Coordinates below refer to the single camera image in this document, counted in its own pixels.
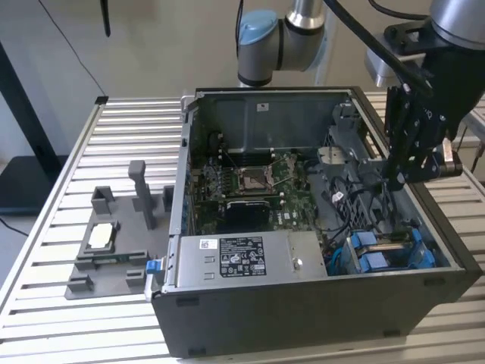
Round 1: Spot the locking lever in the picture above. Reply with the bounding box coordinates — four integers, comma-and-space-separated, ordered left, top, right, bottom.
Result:
221, 146, 243, 170

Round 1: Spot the black monitor stand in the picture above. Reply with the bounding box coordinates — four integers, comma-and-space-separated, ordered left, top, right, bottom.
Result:
0, 40, 66, 217

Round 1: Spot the silver power supply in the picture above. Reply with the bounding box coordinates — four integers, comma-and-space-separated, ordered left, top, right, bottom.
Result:
176, 231, 329, 293

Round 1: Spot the green RAM stick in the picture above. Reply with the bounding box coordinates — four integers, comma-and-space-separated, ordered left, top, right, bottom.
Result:
90, 254, 134, 264

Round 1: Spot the green motherboard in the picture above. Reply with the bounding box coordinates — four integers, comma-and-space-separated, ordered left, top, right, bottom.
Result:
189, 151, 327, 237

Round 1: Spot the silver CPU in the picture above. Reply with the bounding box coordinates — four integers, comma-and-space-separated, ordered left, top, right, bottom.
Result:
86, 222, 119, 250

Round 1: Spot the grey parts rack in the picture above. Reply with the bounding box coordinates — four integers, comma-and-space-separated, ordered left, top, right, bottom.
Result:
64, 159, 177, 301

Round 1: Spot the blue wire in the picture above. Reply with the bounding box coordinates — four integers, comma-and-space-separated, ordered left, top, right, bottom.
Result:
328, 242, 344, 268

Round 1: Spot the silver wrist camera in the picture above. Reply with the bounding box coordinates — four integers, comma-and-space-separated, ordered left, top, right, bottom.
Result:
364, 32, 427, 89

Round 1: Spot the black open PC case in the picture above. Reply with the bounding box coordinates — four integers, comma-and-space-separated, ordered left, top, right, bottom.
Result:
145, 86, 482, 359

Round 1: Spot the thin black cable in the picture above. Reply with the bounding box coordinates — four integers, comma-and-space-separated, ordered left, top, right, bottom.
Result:
37, 0, 108, 99

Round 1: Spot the silver metal bracket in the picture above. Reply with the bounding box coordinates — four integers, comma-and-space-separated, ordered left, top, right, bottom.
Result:
317, 146, 348, 166

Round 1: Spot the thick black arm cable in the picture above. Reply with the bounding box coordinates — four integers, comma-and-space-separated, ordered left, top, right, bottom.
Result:
321, 0, 435, 99

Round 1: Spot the black rod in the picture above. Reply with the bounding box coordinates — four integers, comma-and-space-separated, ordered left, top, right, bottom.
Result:
99, 0, 112, 38

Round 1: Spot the CPU socket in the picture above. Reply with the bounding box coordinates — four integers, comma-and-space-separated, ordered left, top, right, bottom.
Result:
235, 165, 277, 195

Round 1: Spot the black wire with white tag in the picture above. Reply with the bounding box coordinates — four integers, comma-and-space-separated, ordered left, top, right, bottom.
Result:
324, 176, 377, 243

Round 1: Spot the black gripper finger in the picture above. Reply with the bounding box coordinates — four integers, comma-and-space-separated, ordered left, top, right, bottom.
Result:
381, 85, 412, 193
404, 109, 462, 185

